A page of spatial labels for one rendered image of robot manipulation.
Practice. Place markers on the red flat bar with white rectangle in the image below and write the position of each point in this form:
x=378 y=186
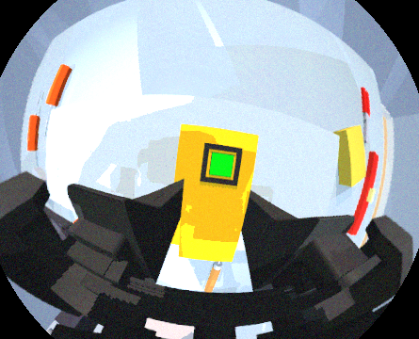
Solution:
x=368 y=192

